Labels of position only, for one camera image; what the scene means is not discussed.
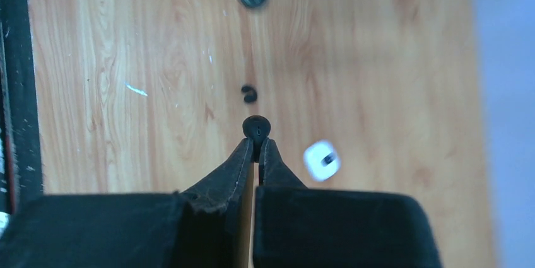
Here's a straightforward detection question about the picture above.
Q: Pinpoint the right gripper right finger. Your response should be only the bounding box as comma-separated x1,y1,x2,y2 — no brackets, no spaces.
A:
252,139,442,267

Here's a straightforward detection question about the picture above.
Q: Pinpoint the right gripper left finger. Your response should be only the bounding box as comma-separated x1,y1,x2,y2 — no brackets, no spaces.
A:
1,139,254,267

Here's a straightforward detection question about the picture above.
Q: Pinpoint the white earbud charging case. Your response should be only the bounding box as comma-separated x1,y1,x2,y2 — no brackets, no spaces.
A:
303,140,341,182

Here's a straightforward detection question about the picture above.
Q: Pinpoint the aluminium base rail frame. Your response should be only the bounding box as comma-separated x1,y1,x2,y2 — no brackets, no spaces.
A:
1,0,43,231

